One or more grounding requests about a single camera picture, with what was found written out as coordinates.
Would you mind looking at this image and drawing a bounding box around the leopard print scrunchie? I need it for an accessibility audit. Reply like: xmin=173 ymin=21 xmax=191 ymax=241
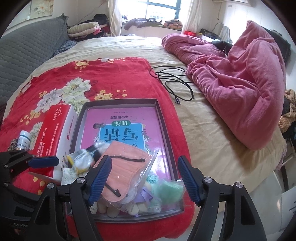
xmin=8 ymin=138 xmax=18 ymax=152

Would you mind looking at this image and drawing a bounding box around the pink mask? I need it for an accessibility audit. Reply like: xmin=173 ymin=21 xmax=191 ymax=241
xmin=94 ymin=141 xmax=159 ymax=209

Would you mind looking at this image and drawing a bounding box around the white supplement bottle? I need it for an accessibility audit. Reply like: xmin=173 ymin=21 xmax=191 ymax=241
xmin=16 ymin=131 xmax=31 ymax=151

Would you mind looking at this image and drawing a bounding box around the red white cardboard box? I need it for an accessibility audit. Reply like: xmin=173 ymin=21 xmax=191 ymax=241
xmin=29 ymin=104 xmax=78 ymax=184

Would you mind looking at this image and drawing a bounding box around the white floral scrunchie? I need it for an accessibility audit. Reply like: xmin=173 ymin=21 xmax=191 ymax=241
xmin=61 ymin=167 xmax=79 ymax=185

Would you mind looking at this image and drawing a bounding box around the small packet with yellow label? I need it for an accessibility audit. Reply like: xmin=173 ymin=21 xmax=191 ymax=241
xmin=67 ymin=141 xmax=110 ymax=174

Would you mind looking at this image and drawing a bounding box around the beige bed sheet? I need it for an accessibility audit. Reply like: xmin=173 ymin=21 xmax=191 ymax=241
xmin=5 ymin=37 xmax=287 ymax=194

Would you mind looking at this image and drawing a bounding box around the green item in clear bag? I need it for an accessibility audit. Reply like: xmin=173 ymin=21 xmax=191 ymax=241
xmin=152 ymin=179 xmax=185 ymax=205

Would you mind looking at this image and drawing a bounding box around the red floral blanket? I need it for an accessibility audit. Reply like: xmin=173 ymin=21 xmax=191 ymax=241
xmin=1 ymin=57 xmax=195 ymax=240

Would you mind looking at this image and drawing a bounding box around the grey quilted sofa cushion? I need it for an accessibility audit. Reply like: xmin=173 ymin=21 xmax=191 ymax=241
xmin=0 ymin=14 xmax=69 ymax=104

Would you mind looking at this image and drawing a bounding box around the grey tray with pink book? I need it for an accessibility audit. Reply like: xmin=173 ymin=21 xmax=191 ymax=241
xmin=70 ymin=99 xmax=184 ymax=223

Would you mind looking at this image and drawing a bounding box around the pink fleece blanket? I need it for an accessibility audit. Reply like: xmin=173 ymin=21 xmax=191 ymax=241
xmin=162 ymin=21 xmax=286 ymax=150

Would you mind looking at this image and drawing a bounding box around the stack of folded clothes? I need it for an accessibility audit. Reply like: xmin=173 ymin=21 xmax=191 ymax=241
xmin=67 ymin=14 xmax=110 ymax=42

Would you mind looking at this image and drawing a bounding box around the small red box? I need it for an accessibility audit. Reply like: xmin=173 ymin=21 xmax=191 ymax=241
xmin=184 ymin=31 xmax=197 ymax=37

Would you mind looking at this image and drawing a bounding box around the clothes pile on windowsill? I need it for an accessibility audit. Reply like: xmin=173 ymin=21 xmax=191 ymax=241
xmin=123 ymin=18 xmax=183 ymax=31

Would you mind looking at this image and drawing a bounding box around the black cable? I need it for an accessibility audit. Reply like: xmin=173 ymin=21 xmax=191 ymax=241
xmin=149 ymin=65 xmax=195 ymax=105

